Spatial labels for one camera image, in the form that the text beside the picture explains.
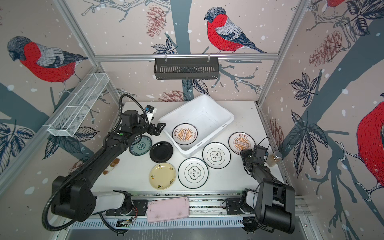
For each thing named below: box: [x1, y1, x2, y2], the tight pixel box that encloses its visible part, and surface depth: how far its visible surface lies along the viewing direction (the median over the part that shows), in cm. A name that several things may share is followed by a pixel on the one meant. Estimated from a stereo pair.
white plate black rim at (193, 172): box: [177, 157, 209, 189], surface depth 86 cm
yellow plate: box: [149, 162, 176, 190], surface depth 85 cm
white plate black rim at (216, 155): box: [202, 142, 232, 169], surface depth 94 cm
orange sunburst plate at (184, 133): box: [172, 123, 198, 145], surface depth 104 cm
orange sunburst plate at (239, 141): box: [228, 132, 256, 155], surface depth 100 cm
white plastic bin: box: [158, 94, 235, 158], surface depth 106 cm
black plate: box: [149, 141, 174, 163], surface depth 94 cm
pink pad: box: [147, 196, 190, 223], surface depth 73 cm
